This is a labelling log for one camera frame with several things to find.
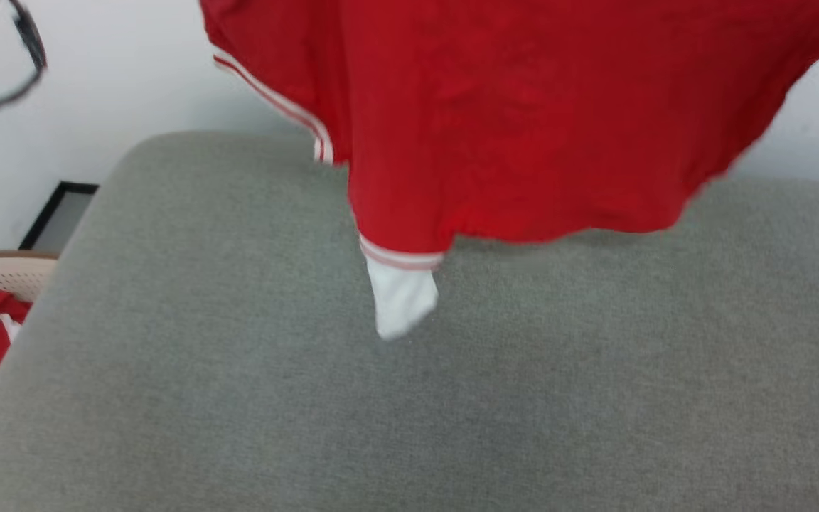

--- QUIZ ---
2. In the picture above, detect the red and white garment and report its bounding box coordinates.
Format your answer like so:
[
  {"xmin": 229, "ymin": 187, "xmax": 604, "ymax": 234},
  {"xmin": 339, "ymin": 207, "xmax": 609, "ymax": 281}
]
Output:
[{"xmin": 198, "ymin": 0, "xmax": 819, "ymax": 341}]

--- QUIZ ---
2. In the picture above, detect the black framed grey panel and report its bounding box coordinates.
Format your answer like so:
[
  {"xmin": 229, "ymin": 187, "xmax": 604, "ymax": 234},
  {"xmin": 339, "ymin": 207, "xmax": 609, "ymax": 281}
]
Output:
[{"xmin": 18, "ymin": 181, "xmax": 100, "ymax": 253}]

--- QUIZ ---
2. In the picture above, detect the grey fabric sofa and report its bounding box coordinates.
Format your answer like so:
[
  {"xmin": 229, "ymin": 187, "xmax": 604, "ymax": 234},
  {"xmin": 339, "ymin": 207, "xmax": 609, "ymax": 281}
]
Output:
[{"xmin": 0, "ymin": 131, "xmax": 819, "ymax": 512}]

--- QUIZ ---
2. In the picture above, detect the beige perforated laundry basket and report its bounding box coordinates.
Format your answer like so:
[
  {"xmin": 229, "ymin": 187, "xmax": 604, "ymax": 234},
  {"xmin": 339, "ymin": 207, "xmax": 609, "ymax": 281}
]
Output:
[{"xmin": 0, "ymin": 250, "xmax": 60, "ymax": 415}]

